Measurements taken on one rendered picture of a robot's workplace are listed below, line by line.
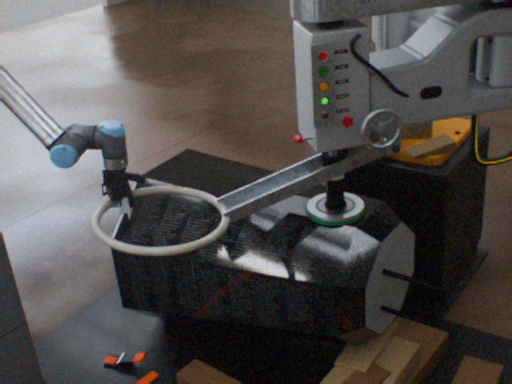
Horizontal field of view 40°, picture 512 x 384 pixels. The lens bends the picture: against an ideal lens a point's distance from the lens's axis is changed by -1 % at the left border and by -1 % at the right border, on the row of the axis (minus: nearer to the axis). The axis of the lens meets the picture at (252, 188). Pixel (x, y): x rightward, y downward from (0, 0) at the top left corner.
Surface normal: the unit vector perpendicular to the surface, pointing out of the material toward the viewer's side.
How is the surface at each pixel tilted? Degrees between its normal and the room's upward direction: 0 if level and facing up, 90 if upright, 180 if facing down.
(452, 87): 90
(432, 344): 0
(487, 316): 0
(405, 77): 90
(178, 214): 45
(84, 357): 0
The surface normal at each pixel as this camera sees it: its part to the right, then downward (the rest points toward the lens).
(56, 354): -0.07, -0.89
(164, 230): -0.44, -0.33
